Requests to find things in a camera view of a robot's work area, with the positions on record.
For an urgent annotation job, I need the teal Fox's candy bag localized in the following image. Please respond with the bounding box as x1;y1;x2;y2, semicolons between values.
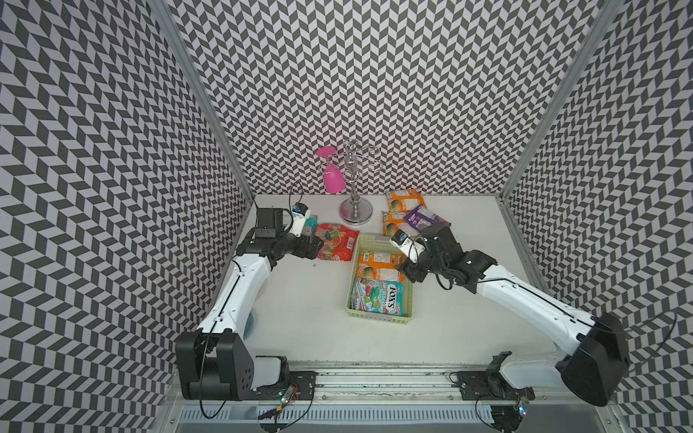
348;277;404;316

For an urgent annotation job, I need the pink plastic wine glass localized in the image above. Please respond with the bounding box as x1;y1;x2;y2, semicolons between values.
316;146;347;194

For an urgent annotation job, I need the blue plate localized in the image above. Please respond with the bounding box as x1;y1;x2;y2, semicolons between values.
244;311;256;339

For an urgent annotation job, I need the red 100 candy bag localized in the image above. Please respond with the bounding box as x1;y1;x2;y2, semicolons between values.
315;223;360;262

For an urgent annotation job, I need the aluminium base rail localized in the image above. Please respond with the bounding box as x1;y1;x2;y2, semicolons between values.
151;363;630;432

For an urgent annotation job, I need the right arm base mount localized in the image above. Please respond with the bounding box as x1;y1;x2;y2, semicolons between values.
448;351;536;402

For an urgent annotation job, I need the light green plastic basket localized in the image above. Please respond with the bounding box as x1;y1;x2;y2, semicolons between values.
346;234;413;325

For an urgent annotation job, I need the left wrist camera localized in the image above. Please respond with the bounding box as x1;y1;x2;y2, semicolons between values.
290;202;311;237

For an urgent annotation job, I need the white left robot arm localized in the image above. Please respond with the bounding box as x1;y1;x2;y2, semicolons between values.
175;202;324;402

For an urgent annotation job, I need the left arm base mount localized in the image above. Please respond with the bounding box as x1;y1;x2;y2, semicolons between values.
252;355;318;402

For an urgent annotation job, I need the chrome glass holder stand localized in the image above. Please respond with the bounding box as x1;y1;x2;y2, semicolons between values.
339;139;374;226

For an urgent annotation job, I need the orange Fox's candy bag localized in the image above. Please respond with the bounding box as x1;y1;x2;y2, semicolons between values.
356;250;406;283

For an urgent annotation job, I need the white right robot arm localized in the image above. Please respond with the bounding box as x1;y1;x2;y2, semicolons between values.
391;224;631;407

